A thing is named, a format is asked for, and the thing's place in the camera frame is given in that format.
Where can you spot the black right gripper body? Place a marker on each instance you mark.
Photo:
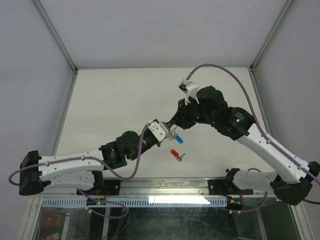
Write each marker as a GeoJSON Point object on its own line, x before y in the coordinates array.
{"type": "Point", "coordinates": [192, 113]}

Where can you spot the metal keyring with clips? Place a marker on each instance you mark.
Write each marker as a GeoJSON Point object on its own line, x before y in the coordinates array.
{"type": "Point", "coordinates": [171, 129]}

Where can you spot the key with blue tag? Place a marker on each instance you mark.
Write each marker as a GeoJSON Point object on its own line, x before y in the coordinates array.
{"type": "Point", "coordinates": [178, 138]}

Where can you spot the key with red tag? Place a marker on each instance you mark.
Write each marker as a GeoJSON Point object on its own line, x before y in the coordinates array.
{"type": "Point", "coordinates": [178, 157]}

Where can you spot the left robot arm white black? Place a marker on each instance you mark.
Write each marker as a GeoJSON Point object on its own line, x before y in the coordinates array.
{"type": "Point", "coordinates": [82, 171]}

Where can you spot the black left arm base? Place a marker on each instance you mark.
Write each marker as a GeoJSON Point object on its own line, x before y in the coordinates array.
{"type": "Point", "coordinates": [105, 186]}

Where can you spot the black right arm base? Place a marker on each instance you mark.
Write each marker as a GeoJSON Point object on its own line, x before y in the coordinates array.
{"type": "Point", "coordinates": [225, 186]}

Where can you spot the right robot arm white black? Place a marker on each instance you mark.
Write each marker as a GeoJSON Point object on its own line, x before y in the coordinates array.
{"type": "Point", "coordinates": [291, 180]}

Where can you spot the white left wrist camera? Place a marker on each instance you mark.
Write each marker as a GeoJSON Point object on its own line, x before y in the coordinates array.
{"type": "Point", "coordinates": [160, 130]}

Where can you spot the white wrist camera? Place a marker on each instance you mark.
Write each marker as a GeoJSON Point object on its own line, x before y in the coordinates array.
{"type": "Point", "coordinates": [190, 90]}
{"type": "Point", "coordinates": [160, 130]}

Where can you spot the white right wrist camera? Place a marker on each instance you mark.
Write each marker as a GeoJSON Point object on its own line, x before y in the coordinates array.
{"type": "Point", "coordinates": [190, 90]}

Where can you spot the right aluminium frame post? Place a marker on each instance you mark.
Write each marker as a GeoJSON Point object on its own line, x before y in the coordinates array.
{"type": "Point", "coordinates": [254, 66]}

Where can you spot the aluminium frame post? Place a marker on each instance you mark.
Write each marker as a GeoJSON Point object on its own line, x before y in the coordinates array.
{"type": "Point", "coordinates": [254, 66]}
{"type": "Point", "coordinates": [39, 7]}

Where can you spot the aluminium mounting rail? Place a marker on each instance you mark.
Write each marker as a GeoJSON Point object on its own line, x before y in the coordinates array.
{"type": "Point", "coordinates": [138, 187]}

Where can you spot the white slotted cable duct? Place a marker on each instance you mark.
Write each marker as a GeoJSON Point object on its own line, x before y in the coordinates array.
{"type": "Point", "coordinates": [160, 201]}

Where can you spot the left aluminium frame post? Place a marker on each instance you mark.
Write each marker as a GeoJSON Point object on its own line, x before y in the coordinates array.
{"type": "Point", "coordinates": [39, 7]}

